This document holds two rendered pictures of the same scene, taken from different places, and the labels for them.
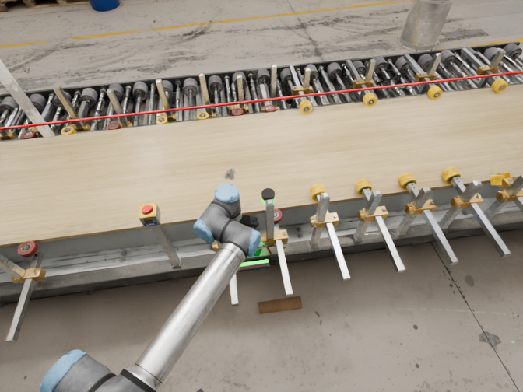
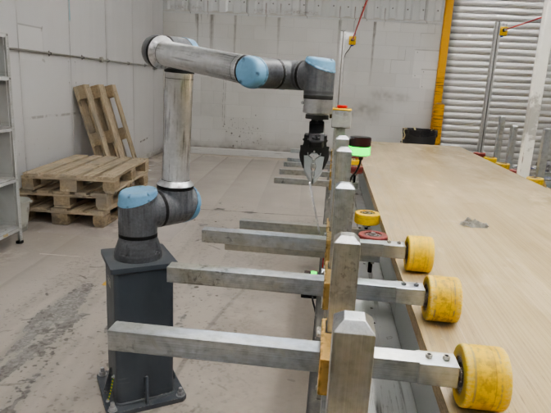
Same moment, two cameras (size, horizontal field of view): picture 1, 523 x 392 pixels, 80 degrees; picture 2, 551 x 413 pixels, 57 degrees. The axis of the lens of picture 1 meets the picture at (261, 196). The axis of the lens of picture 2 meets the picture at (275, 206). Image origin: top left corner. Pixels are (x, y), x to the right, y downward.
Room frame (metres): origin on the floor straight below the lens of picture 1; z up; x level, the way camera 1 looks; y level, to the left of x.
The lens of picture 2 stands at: (0.93, -1.43, 1.30)
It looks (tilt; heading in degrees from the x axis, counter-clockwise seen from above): 14 degrees down; 102
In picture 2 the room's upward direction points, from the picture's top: 3 degrees clockwise
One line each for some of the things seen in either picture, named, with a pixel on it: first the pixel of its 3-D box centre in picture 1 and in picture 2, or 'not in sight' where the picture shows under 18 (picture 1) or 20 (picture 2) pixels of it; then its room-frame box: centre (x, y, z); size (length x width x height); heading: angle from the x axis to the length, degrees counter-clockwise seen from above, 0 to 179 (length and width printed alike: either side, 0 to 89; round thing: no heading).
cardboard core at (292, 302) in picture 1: (279, 305); not in sight; (0.72, -0.10, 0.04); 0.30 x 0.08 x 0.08; 96
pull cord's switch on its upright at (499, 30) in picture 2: not in sight; (490, 101); (1.63, 2.63, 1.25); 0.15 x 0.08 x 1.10; 96
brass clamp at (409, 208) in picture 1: (419, 208); (338, 351); (0.89, -0.80, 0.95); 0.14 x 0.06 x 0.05; 96
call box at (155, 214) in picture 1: (150, 215); (341, 118); (0.75, 0.47, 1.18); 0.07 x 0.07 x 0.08; 6
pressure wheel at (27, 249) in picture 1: (32, 252); (354, 175); (0.77, 1.18, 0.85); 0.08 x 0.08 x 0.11
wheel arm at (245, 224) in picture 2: (231, 261); (305, 229); (0.69, 0.16, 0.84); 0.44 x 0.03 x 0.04; 6
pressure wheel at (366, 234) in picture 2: (274, 219); (371, 251); (0.91, -0.06, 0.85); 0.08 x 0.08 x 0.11
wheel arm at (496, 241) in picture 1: (475, 210); not in sight; (0.86, -1.08, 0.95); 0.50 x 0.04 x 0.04; 6
